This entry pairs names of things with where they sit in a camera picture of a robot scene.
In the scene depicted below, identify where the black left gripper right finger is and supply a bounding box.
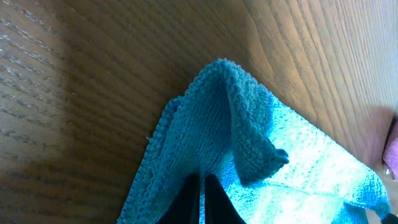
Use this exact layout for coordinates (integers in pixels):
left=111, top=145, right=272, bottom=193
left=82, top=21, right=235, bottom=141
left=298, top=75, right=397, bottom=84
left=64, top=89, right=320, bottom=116
left=205, top=174, right=246, bottom=224

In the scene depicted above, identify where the crumpled purple cloth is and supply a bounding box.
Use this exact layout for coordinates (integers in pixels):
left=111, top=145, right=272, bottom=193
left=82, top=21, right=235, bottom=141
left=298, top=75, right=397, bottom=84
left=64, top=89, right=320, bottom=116
left=382, top=121, right=397, bottom=180

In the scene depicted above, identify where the blue microfiber cloth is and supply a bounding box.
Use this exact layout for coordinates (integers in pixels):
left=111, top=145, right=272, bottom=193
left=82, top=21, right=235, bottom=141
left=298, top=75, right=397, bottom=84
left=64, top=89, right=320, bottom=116
left=118, top=59, right=397, bottom=223

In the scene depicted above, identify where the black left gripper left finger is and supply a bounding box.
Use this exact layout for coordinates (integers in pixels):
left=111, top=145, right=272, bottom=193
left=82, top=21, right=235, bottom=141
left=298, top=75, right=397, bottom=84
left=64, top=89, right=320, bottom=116
left=157, top=174, right=200, bottom=224

